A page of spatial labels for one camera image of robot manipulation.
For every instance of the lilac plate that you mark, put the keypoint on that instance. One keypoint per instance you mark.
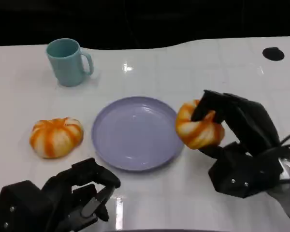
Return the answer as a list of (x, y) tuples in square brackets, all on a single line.
[(135, 133)]

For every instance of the pale green mug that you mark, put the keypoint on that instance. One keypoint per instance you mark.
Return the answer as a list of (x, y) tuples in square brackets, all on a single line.
[(67, 64)]

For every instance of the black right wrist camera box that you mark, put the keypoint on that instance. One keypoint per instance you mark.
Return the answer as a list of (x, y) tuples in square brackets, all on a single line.
[(244, 174)]

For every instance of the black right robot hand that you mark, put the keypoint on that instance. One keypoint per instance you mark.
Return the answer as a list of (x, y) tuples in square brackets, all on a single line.
[(251, 120)]

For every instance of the black round table grommet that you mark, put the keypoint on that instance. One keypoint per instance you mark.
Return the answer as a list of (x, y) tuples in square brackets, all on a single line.
[(273, 53)]

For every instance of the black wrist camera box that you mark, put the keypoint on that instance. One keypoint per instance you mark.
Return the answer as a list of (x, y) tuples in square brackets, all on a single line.
[(244, 174), (19, 207)]

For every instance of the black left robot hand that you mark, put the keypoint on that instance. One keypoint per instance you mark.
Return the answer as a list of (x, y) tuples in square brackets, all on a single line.
[(67, 186)]

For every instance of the orange white toy bread roll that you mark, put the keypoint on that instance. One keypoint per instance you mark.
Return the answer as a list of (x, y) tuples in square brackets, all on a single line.
[(55, 137), (198, 133)]

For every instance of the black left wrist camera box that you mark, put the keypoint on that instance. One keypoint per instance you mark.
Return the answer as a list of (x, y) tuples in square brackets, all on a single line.
[(19, 207)]

